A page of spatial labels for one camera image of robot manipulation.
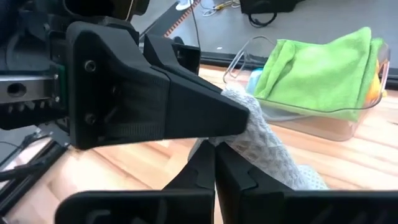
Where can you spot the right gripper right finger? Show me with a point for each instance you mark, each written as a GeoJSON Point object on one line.
{"type": "Point", "coordinates": [295, 208]}

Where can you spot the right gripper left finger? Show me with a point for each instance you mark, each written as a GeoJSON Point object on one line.
{"type": "Point", "coordinates": [140, 208]}

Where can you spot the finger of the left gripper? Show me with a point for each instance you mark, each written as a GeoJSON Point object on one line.
{"type": "Point", "coordinates": [161, 53]}
{"type": "Point", "coordinates": [140, 102]}

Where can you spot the grey microfiber towel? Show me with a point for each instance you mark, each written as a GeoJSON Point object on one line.
{"type": "Point", "coordinates": [264, 146]}

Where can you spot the clear plastic bin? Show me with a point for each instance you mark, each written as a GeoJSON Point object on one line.
{"type": "Point", "coordinates": [311, 124]}

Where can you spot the blue microfiber towel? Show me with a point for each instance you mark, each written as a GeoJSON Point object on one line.
{"type": "Point", "coordinates": [253, 81]}

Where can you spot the green microfiber towel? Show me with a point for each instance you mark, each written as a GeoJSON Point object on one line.
{"type": "Point", "coordinates": [311, 74]}

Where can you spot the orange microfiber towel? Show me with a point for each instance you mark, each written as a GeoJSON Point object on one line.
{"type": "Point", "coordinates": [374, 90]}

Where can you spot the black orange-edged floor mat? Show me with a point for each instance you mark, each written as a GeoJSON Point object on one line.
{"type": "Point", "coordinates": [161, 25]}

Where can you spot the black equipment box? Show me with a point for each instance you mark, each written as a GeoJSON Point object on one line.
{"type": "Point", "coordinates": [267, 4]}

